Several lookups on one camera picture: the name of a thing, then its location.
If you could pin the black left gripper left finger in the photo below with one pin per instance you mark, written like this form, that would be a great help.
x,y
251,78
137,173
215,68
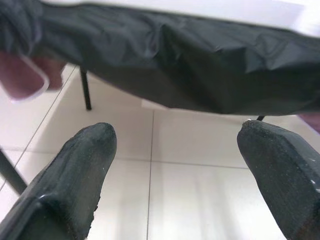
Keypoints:
x,y
62,187

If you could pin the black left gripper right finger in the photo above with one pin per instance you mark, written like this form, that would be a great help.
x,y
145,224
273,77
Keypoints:
x,y
282,180

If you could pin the black metal table leg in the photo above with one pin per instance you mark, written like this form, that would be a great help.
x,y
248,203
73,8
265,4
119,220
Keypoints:
x,y
261,118
11,172
86,92

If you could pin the pink soft object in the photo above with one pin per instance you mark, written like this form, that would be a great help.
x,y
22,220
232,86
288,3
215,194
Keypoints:
x,y
311,120

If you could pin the maroon object with clear rim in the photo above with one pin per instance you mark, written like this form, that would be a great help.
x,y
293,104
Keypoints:
x,y
20,75

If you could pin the black cloth table cover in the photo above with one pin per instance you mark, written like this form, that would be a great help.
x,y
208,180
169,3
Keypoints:
x,y
175,62

